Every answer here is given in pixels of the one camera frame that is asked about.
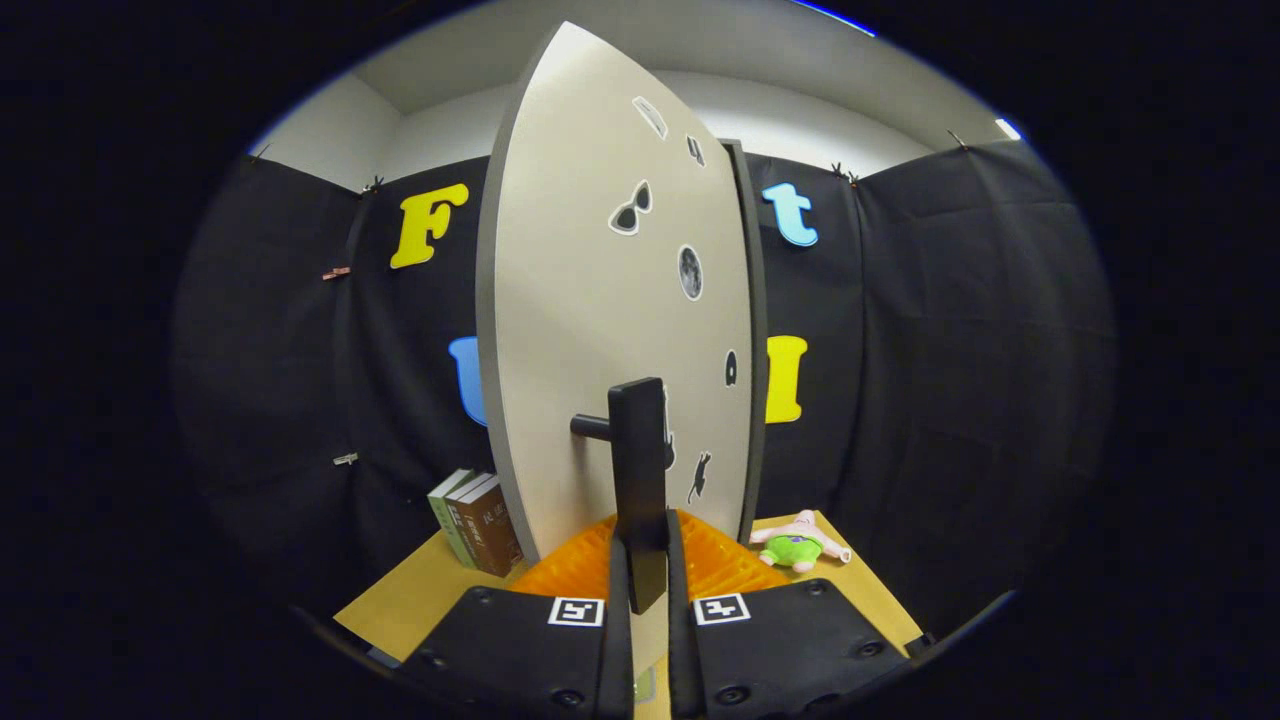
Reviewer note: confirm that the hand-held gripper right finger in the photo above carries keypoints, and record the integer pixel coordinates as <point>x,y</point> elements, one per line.
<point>682,660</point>

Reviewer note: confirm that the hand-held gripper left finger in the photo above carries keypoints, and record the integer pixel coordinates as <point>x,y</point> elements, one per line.
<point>620,660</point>

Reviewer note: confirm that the beige cabinet door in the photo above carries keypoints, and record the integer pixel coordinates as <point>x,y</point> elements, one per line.
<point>580,300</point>

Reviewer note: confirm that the pink and green plush toy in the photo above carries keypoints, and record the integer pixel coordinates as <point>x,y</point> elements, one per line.
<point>795,548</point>

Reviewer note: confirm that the brown book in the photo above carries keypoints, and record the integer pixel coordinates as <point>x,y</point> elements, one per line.
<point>490,530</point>

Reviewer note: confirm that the light green book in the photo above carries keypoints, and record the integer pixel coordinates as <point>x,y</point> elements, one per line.
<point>445,520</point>

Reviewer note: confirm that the dark grey cabinet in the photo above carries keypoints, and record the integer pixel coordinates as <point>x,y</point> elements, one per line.
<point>758,350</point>

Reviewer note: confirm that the black backdrop cloth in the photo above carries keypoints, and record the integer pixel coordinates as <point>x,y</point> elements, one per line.
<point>950,350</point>

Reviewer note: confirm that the small ceiling light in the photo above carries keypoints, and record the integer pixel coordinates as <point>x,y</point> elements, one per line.
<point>1008,129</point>

